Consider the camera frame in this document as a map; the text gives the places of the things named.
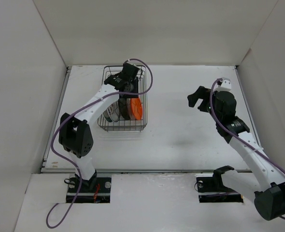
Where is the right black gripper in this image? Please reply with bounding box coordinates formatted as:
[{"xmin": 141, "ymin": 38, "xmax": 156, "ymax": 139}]
[{"xmin": 187, "ymin": 86, "xmax": 221, "ymax": 122}]

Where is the black plate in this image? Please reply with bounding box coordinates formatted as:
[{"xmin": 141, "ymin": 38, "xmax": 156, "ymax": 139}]
[{"xmin": 118, "ymin": 98, "xmax": 128, "ymax": 120}]

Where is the orange plate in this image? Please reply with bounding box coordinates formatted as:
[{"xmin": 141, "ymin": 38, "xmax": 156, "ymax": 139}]
[{"xmin": 130, "ymin": 98, "xmax": 143, "ymax": 120}]

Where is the clear glass plate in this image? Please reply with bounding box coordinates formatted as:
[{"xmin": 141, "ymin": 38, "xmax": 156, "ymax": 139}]
[{"xmin": 125, "ymin": 99, "xmax": 132, "ymax": 120}]

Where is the red patterned white plate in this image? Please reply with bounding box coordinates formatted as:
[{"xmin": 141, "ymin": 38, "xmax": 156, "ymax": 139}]
[{"xmin": 107, "ymin": 101, "xmax": 121, "ymax": 123}]

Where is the green rimmed white plate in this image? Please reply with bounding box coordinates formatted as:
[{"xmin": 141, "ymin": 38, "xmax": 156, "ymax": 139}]
[{"xmin": 103, "ymin": 107, "xmax": 114, "ymax": 122}]

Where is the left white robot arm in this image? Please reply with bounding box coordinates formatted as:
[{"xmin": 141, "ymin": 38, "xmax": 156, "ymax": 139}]
[{"xmin": 57, "ymin": 62, "xmax": 140, "ymax": 192}]

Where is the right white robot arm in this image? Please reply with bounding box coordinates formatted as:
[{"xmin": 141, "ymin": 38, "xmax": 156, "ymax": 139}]
[{"xmin": 187, "ymin": 86, "xmax": 285, "ymax": 221}]

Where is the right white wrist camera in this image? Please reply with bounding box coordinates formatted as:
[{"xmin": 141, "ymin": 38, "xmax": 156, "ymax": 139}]
[{"xmin": 215, "ymin": 78, "xmax": 232, "ymax": 92}]

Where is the grey wire dish rack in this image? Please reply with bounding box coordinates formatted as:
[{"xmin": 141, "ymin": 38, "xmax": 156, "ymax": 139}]
[{"xmin": 97, "ymin": 65, "xmax": 148, "ymax": 132}]

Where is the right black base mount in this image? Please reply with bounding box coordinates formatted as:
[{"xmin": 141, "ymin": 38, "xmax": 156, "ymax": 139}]
[{"xmin": 194, "ymin": 166, "xmax": 243, "ymax": 203}]

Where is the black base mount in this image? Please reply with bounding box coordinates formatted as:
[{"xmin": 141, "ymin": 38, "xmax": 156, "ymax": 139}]
[
  {"xmin": 64, "ymin": 176, "xmax": 112, "ymax": 203},
  {"xmin": 194, "ymin": 166, "xmax": 243, "ymax": 203}
]

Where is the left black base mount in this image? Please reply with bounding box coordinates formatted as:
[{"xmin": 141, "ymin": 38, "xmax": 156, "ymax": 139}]
[{"xmin": 64, "ymin": 176, "xmax": 112, "ymax": 203}]

